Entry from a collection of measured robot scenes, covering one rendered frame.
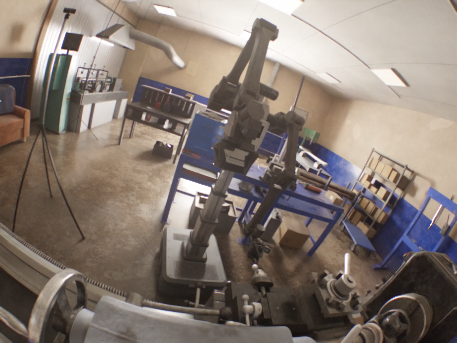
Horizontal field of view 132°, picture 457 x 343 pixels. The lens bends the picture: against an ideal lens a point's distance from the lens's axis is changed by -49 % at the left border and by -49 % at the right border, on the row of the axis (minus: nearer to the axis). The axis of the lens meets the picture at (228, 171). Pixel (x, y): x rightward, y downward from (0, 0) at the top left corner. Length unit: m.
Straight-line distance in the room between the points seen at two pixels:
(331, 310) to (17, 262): 1.03
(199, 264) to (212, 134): 1.25
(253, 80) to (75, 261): 1.80
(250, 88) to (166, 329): 0.70
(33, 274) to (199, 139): 1.82
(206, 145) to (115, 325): 1.91
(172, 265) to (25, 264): 1.10
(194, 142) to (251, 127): 1.54
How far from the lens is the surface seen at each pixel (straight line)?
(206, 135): 2.06
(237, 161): 1.21
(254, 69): 0.75
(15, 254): 0.90
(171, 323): 0.37
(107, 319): 0.36
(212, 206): 1.38
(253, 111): 0.60
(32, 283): 0.81
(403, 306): 0.96
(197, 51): 7.34
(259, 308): 0.62
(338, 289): 0.67
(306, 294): 0.72
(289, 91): 7.65
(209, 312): 0.49
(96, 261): 1.87
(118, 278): 1.77
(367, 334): 0.69
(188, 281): 1.56
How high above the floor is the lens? 1.50
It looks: 19 degrees down
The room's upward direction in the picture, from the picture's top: 23 degrees clockwise
